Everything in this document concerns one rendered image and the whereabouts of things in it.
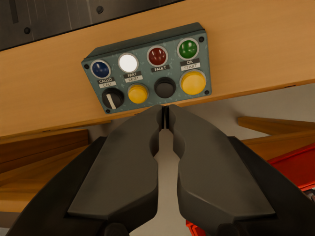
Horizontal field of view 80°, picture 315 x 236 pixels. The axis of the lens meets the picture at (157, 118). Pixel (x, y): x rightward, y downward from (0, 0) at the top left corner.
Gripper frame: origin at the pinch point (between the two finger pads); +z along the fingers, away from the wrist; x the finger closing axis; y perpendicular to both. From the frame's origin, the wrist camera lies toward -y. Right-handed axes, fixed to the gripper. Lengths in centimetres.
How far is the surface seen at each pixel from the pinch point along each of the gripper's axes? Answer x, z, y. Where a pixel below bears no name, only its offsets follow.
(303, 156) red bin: 22.0, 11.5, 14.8
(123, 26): -5.7, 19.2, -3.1
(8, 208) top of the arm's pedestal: -30.6, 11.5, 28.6
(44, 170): -41, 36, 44
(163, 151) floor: 1, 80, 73
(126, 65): -4.3, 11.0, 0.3
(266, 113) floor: 60, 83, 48
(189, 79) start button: 3.0, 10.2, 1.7
